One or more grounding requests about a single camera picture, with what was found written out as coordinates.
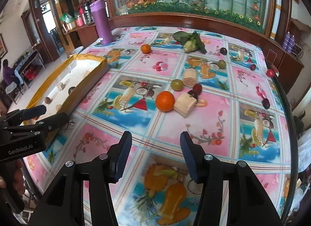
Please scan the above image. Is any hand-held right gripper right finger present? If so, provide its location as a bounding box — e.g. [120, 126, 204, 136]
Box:
[180, 131, 283, 226]

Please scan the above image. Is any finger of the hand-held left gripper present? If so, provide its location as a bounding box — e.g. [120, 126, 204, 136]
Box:
[23, 112, 69, 139]
[0, 105, 47, 125]

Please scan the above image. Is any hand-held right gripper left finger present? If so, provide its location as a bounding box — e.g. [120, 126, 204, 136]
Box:
[29, 131, 133, 226]

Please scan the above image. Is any yellow cardboard tray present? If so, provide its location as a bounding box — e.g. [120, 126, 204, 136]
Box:
[24, 54, 110, 144]

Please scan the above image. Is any person's left hand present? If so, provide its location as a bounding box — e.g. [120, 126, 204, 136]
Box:
[0, 159, 27, 192]

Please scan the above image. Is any printed fruit tablecloth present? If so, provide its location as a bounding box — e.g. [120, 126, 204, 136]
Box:
[23, 26, 293, 226]

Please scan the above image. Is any medium orange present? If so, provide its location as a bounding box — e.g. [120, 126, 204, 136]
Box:
[155, 91, 175, 113]

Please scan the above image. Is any far cork block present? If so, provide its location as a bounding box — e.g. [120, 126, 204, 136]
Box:
[183, 68, 197, 88]

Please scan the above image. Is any green bag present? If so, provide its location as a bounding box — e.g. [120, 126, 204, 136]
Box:
[60, 13, 74, 24]

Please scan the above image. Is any green leafy vegetable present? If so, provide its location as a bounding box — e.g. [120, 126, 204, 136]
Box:
[172, 31, 207, 54]

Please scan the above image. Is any purple thermos bottle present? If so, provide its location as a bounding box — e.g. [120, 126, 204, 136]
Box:
[90, 0, 113, 46]

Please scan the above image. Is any steel vacuum flask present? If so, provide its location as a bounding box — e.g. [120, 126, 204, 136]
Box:
[79, 1, 94, 23]

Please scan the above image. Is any white and yellow roll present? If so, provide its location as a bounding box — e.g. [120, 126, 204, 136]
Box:
[270, 0, 283, 40]

